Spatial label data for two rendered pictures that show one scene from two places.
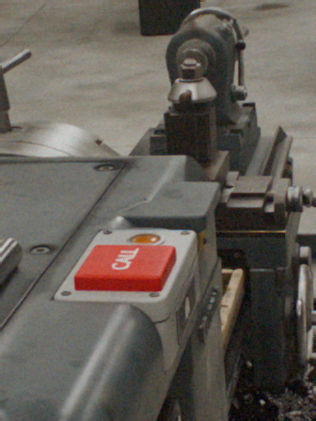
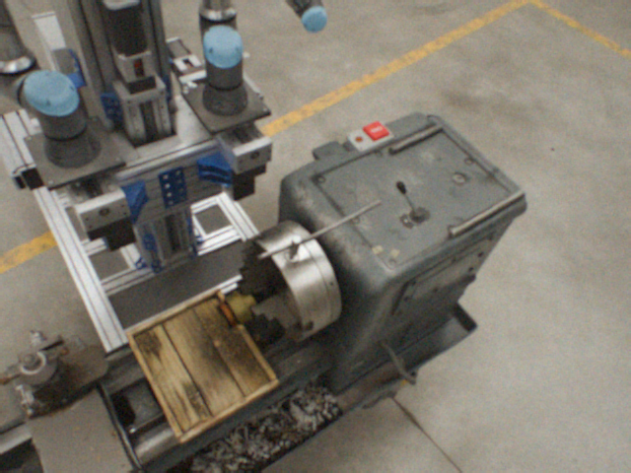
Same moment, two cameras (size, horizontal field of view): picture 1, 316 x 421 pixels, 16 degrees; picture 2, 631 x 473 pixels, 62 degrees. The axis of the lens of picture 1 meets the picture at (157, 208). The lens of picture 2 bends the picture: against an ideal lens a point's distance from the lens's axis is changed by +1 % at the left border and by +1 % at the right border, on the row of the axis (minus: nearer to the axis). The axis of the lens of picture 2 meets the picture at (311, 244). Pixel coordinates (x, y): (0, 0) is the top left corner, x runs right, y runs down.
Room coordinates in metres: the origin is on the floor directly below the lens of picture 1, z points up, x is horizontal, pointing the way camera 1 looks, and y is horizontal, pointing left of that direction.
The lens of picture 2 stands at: (1.79, 0.62, 2.31)
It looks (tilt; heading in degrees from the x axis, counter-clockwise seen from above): 54 degrees down; 216
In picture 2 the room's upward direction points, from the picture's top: 10 degrees clockwise
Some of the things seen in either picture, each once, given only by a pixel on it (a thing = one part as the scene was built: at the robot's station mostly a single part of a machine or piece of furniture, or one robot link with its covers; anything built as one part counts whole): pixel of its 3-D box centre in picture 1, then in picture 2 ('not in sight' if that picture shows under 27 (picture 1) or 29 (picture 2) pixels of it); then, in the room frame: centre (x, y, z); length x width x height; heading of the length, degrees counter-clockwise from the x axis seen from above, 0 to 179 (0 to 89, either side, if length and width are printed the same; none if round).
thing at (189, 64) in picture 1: (190, 69); (30, 360); (1.82, -0.07, 1.17); 0.04 x 0.04 x 0.03
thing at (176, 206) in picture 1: (167, 214); (330, 156); (0.90, -0.01, 1.24); 0.09 x 0.08 x 0.03; 167
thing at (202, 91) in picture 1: (191, 88); (35, 366); (1.82, -0.07, 1.13); 0.08 x 0.08 x 0.03
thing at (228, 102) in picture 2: not in sight; (225, 88); (0.91, -0.46, 1.21); 0.15 x 0.15 x 0.10
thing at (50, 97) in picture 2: not in sight; (53, 102); (1.40, -0.58, 1.33); 0.13 x 0.12 x 0.14; 98
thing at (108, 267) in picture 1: (126, 272); (376, 131); (0.74, 0.02, 1.26); 0.06 x 0.06 x 0.02; 77
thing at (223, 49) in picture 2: not in sight; (223, 55); (0.91, -0.46, 1.33); 0.13 x 0.12 x 0.14; 55
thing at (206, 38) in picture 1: (202, 85); not in sight; (2.40, -0.11, 1.01); 0.30 x 0.20 x 0.29; 167
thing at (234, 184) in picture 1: (161, 198); (67, 415); (1.83, -0.01, 0.95); 0.43 x 0.17 x 0.05; 77
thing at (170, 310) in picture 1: (133, 295); (368, 141); (0.76, 0.02, 1.23); 0.13 x 0.08 x 0.05; 167
